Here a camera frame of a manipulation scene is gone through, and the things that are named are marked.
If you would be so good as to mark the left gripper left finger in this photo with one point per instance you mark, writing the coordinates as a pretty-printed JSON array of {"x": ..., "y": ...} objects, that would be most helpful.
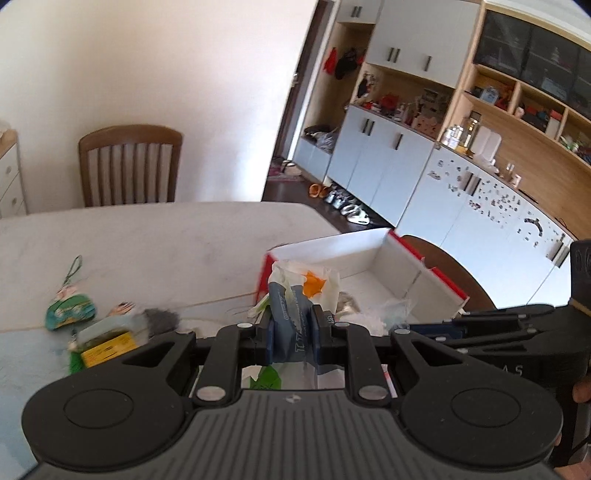
[{"x": 237, "y": 347}]

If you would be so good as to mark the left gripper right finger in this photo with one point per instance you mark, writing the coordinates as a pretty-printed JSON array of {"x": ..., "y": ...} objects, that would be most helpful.
[{"x": 352, "y": 347}]

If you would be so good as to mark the white plastic tissue bag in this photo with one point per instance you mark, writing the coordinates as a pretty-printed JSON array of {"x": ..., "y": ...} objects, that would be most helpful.
[{"x": 292, "y": 290}]

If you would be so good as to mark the dark grey mesh pouch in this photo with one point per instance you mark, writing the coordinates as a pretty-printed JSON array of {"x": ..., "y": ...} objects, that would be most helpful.
[{"x": 160, "y": 321}]

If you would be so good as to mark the yellow small box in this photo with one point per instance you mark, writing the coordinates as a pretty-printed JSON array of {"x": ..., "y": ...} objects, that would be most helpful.
[{"x": 108, "y": 350}]

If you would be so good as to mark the green zongzi plush pouch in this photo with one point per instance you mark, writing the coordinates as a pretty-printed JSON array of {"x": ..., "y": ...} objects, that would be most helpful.
[{"x": 69, "y": 306}]

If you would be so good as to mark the white red cardboard box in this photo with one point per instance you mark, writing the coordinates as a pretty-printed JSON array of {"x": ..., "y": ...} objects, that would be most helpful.
[{"x": 387, "y": 279}]

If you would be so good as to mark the small cartoon tiger figure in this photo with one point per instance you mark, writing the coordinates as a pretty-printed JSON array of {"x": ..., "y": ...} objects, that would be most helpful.
[{"x": 121, "y": 309}]

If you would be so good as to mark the near brown wooden chair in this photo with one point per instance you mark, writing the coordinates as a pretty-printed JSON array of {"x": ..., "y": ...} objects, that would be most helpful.
[{"x": 435, "y": 257}]

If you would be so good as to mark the brown wooden chair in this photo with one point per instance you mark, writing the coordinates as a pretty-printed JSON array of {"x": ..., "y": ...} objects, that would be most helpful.
[
  {"x": 129, "y": 164},
  {"x": 435, "y": 257}
]

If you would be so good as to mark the light green flat case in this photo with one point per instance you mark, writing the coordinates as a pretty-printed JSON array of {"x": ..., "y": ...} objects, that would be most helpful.
[{"x": 110, "y": 327}]

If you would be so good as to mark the orange slippers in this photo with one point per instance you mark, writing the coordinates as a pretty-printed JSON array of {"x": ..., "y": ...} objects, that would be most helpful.
[{"x": 317, "y": 191}]

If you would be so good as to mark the patterned doormat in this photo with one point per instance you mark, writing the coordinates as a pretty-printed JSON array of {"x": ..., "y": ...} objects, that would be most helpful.
[{"x": 283, "y": 171}]

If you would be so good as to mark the white drawer sideboard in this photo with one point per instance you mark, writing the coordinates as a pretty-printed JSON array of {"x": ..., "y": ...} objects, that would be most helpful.
[{"x": 12, "y": 200}]

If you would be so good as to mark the white wall cabinet unit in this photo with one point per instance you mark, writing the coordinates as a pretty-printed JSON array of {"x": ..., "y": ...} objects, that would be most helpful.
[{"x": 463, "y": 123}]

